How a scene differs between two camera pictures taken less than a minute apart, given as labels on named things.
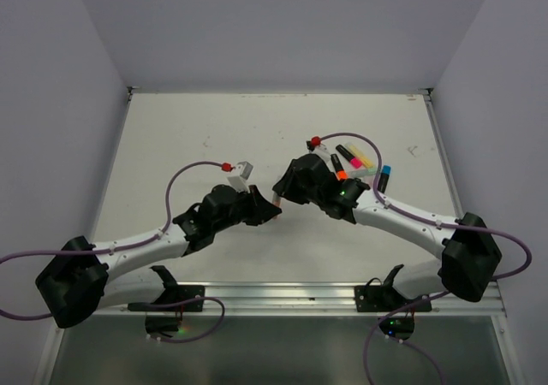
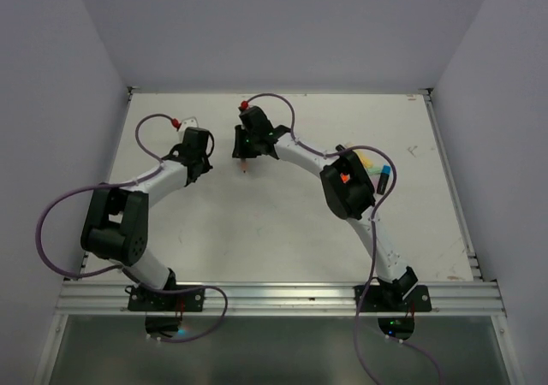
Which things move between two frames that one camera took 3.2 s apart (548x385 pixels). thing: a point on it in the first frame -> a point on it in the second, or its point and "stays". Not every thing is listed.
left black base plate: x=163 y=316 stays
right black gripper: x=284 y=186 -> x=240 y=150
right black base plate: x=383 y=297 stays
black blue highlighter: x=386 y=171 stays
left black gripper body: x=241 y=212 -> x=205 y=166
